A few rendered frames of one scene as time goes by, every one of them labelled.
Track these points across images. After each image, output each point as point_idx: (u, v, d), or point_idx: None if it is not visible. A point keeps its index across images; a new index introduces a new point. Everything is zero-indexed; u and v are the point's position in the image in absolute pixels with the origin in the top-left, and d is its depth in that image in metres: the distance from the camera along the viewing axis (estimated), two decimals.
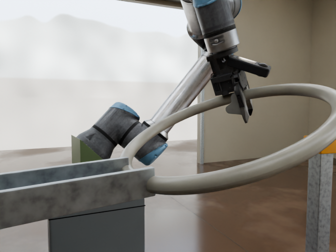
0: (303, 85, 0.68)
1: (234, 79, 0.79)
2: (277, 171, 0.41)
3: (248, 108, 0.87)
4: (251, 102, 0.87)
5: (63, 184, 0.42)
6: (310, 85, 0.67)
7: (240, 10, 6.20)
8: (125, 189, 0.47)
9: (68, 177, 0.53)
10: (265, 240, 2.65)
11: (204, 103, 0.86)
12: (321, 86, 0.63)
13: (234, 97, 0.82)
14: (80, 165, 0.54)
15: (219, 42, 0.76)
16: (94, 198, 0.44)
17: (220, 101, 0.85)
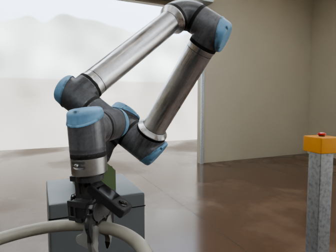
0: (141, 247, 0.61)
1: (89, 210, 0.71)
2: None
3: (106, 240, 0.78)
4: None
5: None
6: (145, 250, 0.60)
7: (240, 10, 6.20)
8: None
9: None
10: (265, 240, 2.65)
11: (56, 224, 0.76)
12: None
13: None
14: None
15: (80, 167, 0.70)
16: None
17: (74, 226, 0.75)
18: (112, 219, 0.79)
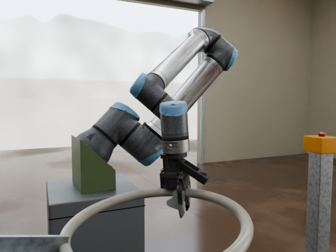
0: (229, 201, 0.84)
1: (178, 179, 0.94)
2: None
3: (186, 204, 1.01)
4: (189, 199, 1.01)
5: None
6: (233, 203, 0.82)
7: (240, 10, 6.20)
8: None
9: (10, 247, 0.60)
10: (265, 240, 2.65)
11: (150, 191, 0.98)
12: (240, 207, 0.79)
13: (175, 194, 0.95)
14: (24, 237, 0.61)
15: (173, 147, 0.92)
16: None
17: (164, 192, 0.98)
18: None
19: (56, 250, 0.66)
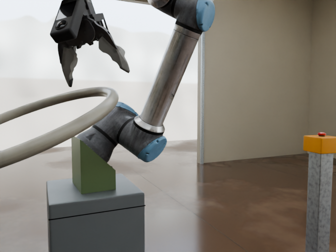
0: (103, 88, 0.82)
1: None
2: (19, 157, 0.52)
3: (120, 64, 0.64)
4: (117, 58, 0.62)
5: None
6: (107, 88, 0.81)
7: (240, 10, 6.20)
8: None
9: None
10: (265, 240, 2.65)
11: (34, 103, 0.93)
12: (110, 89, 0.78)
13: (72, 50, 0.66)
14: None
15: None
16: None
17: (49, 101, 0.94)
18: (109, 41, 0.61)
19: None
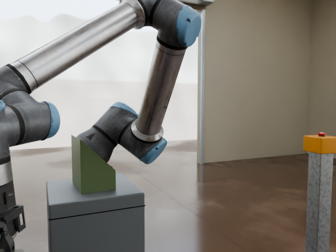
0: None
1: None
2: None
3: None
4: None
5: None
6: None
7: (240, 10, 6.20)
8: None
9: None
10: (265, 240, 2.65)
11: None
12: None
13: None
14: None
15: None
16: None
17: None
18: None
19: None
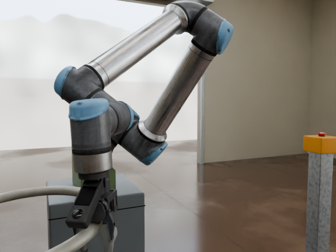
0: None
1: None
2: None
3: (106, 249, 0.69)
4: (107, 246, 0.68)
5: None
6: None
7: (240, 10, 6.20)
8: None
9: None
10: (265, 240, 2.65)
11: (24, 191, 0.95)
12: None
13: None
14: None
15: None
16: None
17: (39, 192, 0.95)
18: (109, 231, 0.67)
19: None
